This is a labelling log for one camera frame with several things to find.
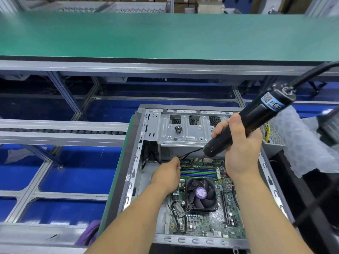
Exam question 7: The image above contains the person's left hand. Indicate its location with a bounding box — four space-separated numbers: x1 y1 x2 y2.
150 156 182 197

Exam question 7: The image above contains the person's right hand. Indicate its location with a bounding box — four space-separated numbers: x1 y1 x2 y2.
211 113 265 179

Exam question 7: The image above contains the grey power supply unit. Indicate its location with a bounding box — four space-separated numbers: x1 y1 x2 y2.
263 122 287 160

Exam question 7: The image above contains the green RAM stick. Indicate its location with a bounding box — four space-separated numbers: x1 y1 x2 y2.
180 164 224 176

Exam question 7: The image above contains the black electric screwdriver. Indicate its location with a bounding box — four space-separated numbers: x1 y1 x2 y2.
178 86 297 160

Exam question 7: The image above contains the metal heatsink cooler fan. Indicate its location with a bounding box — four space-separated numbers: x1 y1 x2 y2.
185 177 219 212

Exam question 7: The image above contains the green motherboard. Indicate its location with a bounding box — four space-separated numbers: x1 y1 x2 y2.
164 156 248 237

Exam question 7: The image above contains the black and silver computer case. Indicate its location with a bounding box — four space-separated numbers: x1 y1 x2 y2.
121 104 297 250

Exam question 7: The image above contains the person's right forearm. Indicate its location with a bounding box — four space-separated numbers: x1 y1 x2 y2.
231 170 314 254

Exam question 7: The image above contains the person's left forearm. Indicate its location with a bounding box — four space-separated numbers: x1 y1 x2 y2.
85 186 173 254

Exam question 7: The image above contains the white bubble wrap bag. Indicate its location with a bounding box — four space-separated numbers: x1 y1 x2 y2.
270 106 339 179

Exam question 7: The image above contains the small purple object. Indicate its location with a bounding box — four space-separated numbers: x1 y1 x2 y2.
74 219 102 248

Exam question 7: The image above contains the green conveyor belt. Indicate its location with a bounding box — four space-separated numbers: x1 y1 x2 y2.
0 12 339 65

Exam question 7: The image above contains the stack of cardboard boxes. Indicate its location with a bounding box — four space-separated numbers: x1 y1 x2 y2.
32 0 226 14

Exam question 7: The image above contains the aluminium roller conveyor rail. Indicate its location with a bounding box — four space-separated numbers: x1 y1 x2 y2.
0 119 130 148

